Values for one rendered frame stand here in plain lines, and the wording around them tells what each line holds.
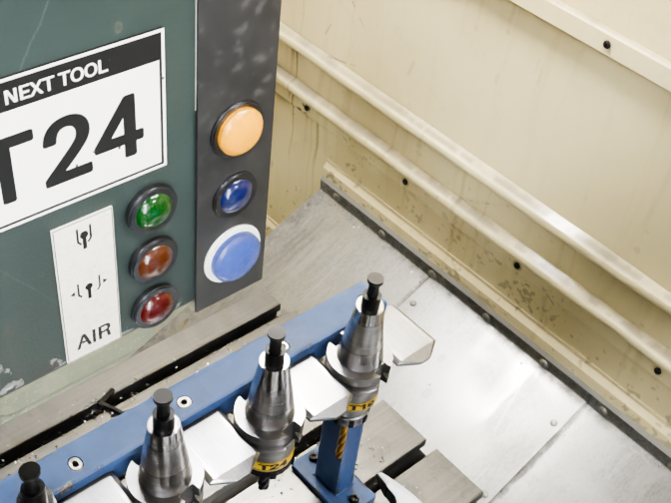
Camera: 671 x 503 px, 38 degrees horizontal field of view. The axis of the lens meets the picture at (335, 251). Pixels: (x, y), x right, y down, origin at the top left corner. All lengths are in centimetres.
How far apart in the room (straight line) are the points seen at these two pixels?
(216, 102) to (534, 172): 93
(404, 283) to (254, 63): 114
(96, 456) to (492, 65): 75
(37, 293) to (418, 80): 104
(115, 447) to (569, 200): 72
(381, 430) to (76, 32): 96
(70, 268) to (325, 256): 119
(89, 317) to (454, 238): 107
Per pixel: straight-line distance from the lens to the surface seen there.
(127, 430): 87
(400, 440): 129
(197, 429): 88
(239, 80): 45
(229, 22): 43
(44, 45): 39
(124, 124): 43
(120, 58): 41
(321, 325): 95
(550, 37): 126
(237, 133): 46
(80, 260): 46
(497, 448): 144
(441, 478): 126
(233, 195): 48
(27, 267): 44
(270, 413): 85
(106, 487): 85
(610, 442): 144
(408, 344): 96
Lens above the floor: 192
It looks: 42 degrees down
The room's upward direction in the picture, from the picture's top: 8 degrees clockwise
